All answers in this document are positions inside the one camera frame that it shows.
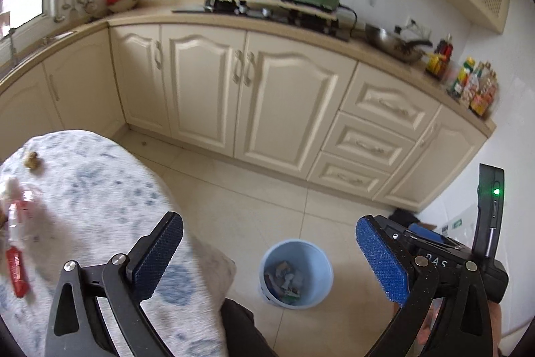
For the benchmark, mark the blue plastic bin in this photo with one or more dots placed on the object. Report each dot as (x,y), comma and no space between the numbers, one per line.
(309,252)

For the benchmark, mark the person's right hand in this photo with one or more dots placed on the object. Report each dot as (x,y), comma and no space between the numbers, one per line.
(496,323)

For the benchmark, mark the black gas hob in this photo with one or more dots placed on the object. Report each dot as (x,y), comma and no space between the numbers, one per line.
(267,13)

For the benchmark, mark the heap of wrappers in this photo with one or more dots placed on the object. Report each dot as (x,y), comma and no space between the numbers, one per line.
(286,277)

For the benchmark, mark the row of seasoning bottles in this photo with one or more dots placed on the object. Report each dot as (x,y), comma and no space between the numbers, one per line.
(472,85)

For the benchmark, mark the small brown object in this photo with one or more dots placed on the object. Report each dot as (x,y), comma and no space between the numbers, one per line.
(32,161)

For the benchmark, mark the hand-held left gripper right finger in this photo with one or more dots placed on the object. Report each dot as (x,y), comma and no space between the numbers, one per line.
(382,261)

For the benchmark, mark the red packet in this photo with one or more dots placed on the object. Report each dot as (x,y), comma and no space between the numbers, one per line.
(16,271)

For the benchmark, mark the long wooden board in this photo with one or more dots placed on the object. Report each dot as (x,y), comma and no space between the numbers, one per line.
(292,5)

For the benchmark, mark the white bowl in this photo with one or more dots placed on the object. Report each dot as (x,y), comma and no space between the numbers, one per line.
(123,7)

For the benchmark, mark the steel wok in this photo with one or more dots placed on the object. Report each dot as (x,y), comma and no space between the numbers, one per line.
(393,41)

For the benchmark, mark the white green printed box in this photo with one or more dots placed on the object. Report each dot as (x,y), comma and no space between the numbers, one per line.
(455,225)

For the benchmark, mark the black cloth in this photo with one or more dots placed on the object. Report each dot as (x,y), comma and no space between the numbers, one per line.
(403,215)

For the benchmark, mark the person's dark trouser leg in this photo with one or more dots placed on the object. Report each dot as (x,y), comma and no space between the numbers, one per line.
(242,332)

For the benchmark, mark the cream sink base cabinet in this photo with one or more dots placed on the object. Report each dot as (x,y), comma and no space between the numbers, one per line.
(62,81)

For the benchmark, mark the cream base cabinet with drawers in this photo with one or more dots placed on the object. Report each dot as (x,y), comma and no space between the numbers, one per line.
(271,97)

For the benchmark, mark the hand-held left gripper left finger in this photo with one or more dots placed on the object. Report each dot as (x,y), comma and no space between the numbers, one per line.
(156,256)

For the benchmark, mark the round patterned table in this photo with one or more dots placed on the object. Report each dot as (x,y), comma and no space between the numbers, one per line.
(104,194)

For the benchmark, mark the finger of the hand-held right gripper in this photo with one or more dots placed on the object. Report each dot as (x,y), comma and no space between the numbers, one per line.
(393,232)
(422,232)

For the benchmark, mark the clear plastic bag red print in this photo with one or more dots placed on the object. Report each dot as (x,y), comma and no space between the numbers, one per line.
(19,206)

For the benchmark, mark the steel faucet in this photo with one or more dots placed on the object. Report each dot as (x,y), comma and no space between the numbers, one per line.
(12,45)

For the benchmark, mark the cooking oil bottle red label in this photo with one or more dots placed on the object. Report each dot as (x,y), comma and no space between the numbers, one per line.
(439,60)

